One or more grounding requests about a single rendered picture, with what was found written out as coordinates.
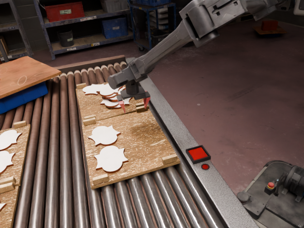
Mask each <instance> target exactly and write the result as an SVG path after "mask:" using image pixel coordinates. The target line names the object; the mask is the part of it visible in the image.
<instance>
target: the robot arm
mask: <svg viewBox="0 0 304 228"><path fill-rule="evenodd" d="M291 3H292V0H204V1H203V0H192V1H191V2H190V3H189V4H188V5H187V6H185V7H184V8H183V9H182V10H181V11H180V12H179V13H180V15H181V17H182V19H183V20H182V21H181V23H180V24H179V26H178V27H177V28H176V29H175V30H174V31H173V32H172V33H171V34H170V35H168V36H167V37H166V38H165V39H163V40H162V41H161V42H160V43H158V44H157V45H156V46H155V47H154V48H153V49H151V50H150V51H149V52H148V53H146V54H144V55H142V56H140V57H138V58H135V59H133V60H132V61H131V62H129V63H128V64H127V66H128V67H127V68H124V69H123V70H120V71H119V72H118V73H116V74H113V75H111V76H109V77H108V84H109V86H110V87H111V88H112V89H113V90H115V89H117V88H120V87H122V86H124V85H125V88H126V90H121V91H120V94H121V95H117V96H116V97H117V100H118V102H119V105H120V106H121V107H122V109H123V111H124V113H125V106H124V102H123V100H124V99H127V98H132V97H134V99H135V100H139V99H143V102H144V108H145V109H146V107H147V104H148V102H149V100H150V98H151V96H150V94H149V93H148V91H145V90H144V89H143V87H142V86H141V87H139V86H138V82H141V81H143V80H145V79H147V78H148V76H147V74H148V73H150V72H152V70H153V69H154V68H155V66H156V65H157V64H158V63H159V62H161V61H162V60H163V59H165V58H166V57H168V56H169V55H171V54H172V53H174V52H175V51H177V50H178V49H180V48H181V47H182V46H184V45H186V44H187V43H188V42H192V41H193V42H194V44H195V46H196V48H199V47H201V46H203V45H205V44H206V43H208V42H210V41H211V40H213V39H214V38H216V37H218V36H219V33H218V31H217V30H218V29H220V28H221V27H223V26H225V25H226V24H228V23H230V22H231V21H233V20H235V19H236V18H238V17H240V16H241V15H243V14H245V13H251V14H252V15H253V17H254V19H255V21H257V20H259V19H261V18H263V17H265V16H267V15H269V14H270V13H272V12H274V11H275V10H278V11H288V10H290V7H291ZM217 12H219V13H217ZM125 114H126V113H125Z"/></svg>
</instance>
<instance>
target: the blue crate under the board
mask: <svg viewBox="0 0 304 228"><path fill-rule="evenodd" d="M46 94H48V90H47V87H46V84H45V81H43V82H41V83H38V84H36V85H33V86H31V87H29V88H26V89H24V90H21V91H19V92H16V93H14V94H11V95H9V96H6V97H4V98H2V99H0V114H3V113H5V112H7V111H9V110H12V109H14V108H16V107H19V106H21V105H23V104H25V103H28V102H30V101H32V100H34V99H36V98H39V97H41V96H43V95H46Z"/></svg>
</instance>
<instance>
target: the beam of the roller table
mask: <svg viewBox="0 0 304 228"><path fill-rule="evenodd" d="M133 59H135V57H131V58H126V64H128V63H129V62H131V61H132V60H133ZM147 76H148V74H147ZM138 85H139V86H140V87H141V86H142V87H143V89H144V90H145V91H148V93H149V94H150V96H151V98H150V100H149V103H150V105H151V106H152V108H153V110H154V111H155V113H156V115H157V116H158V118H159V120H160V122H161V123H162V125H163V127H164V128H165V130H166V131H167V133H168V135H169V136H170V138H171V140H172V141H173V143H174V145H175V146H176V148H177V150H178V151H179V153H180V155H181V156H182V158H183V160H184V161H185V163H186V165H187V166H188V168H189V170H190V171H191V173H192V175H193V176H194V178H195V180H196V181H197V183H198V185H199V186H200V188H201V190H202V191H203V193H204V195H205V196H206V198H207V200H208V201H209V203H210V204H211V206H212V208H213V209H214V211H215V213H216V215H217V216H218V218H219V220H220V221H221V223H222V225H223V226H224V228H259V227H258V225H257V224H256V223H255V221H254V220H253V218H252V217H251V216H250V214H249V213H248V212H247V210H246V209H245V208H244V206H243V205H242V203H241V202H240V201H239V199H238V198H237V196H236V195H235V194H234V192H233V191H232V190H231V188H230V187H229V186H228V184H227V183H226V181H225V180H224V179H223V177H222V176H221V175H220V173H219V172H218V171H217V169H216V168H215V166H214V165H213V164H212V162H211V161H210V160H207V161H204V162H200V163H197V164H193V163H192V161H191V160H190V158H189V157H188V155H187V154H186V152H185V150H186V149H188V148H192V147H196V146H199V144H198V143H197V142H196V140H195V139H194V138H193V136H192V135H191V134H190V132H189V131H188V129H187V128H186V127H185V125H184V124H183V123H182V121H181V120H180V118H179V117H178V116H177V114H176V113H175V112H174V110H173V109H172V107H171V106H170V105H169V104H168V102H167V101H166V99H165V98H164V96H163V95H162V94H161V92H160V91H159V90H158V88H157V87H156V86H155V84H154V83H153V81H152V80H151V79H150V77H149V76H148V78H147V79H145V80H143V81H141V82H138ZM202 164H208V165H209V169H208V170H204V169H202V168H201V165H202Z"/></svg>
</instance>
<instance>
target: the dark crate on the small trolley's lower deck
mask: <svg viewBox="0 0 304 228"><path fill-rule="evenodd" d="M150 32H151V34H152V33H153V35H151V42H152V43H153V44H158V43H160V42H161V41H162V40H163V39H165V38H166V37H167V36H168V35H169V33H168V32H165V31H162V30H160V29H155V30H151V31H150ZM145 40H147V41H149V38H148V31H147V32H145Z"/></svg>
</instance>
